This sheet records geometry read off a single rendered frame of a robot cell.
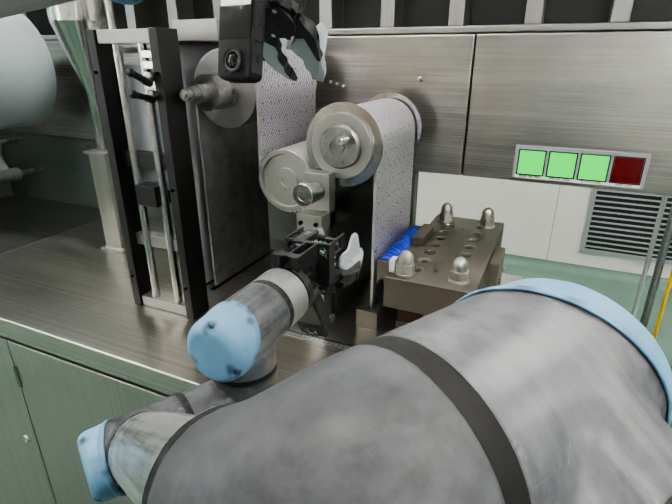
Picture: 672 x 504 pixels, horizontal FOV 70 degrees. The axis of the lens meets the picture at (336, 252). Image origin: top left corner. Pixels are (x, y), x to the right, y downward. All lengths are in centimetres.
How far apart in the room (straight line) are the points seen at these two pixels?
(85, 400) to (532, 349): 104
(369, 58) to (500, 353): 102
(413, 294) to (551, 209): 277
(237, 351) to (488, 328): 32
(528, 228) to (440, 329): 340
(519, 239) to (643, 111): 260
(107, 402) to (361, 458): 97
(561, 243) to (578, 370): 341
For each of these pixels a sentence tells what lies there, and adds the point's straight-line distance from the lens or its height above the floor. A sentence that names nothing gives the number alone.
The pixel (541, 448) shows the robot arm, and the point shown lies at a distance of 22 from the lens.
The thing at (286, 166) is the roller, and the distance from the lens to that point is 93.
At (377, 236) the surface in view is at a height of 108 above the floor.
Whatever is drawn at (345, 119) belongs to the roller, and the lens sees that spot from 85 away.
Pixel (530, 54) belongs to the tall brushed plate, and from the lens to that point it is 111.
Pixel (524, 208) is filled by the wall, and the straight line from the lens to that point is 358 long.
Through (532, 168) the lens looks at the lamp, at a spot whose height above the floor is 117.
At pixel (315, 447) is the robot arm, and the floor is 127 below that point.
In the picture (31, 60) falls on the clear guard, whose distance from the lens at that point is 161.
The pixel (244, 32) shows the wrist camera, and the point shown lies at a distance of 57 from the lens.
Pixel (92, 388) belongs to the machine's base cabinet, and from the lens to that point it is 113.
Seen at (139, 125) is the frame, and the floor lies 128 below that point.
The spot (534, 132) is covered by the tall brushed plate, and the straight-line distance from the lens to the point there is 112.
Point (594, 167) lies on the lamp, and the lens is 113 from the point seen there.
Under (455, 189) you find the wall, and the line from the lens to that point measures 361.
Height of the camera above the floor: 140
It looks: 22 degrees down
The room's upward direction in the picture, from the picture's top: straight up
